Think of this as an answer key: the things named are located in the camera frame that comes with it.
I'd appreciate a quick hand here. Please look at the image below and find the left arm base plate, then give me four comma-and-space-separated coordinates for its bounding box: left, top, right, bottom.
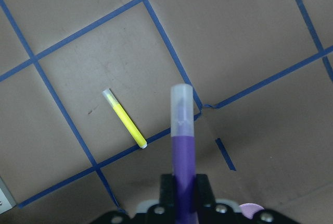
0, 178, 16, 214

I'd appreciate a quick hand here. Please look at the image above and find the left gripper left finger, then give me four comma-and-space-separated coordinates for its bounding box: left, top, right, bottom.
159, 174, 176, 208

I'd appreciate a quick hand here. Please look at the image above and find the yellow pen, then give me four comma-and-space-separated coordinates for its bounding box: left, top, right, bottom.
102, 89, 147, 149

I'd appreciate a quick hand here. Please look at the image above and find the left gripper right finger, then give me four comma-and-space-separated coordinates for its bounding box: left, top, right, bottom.
195, 174, 215, 207

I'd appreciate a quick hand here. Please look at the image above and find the pink mesh cup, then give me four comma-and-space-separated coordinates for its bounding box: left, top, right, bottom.
239, 203, 264, 219

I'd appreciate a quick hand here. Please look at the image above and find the purple pen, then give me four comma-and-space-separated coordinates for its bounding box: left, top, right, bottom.
171, 83, 196, 223

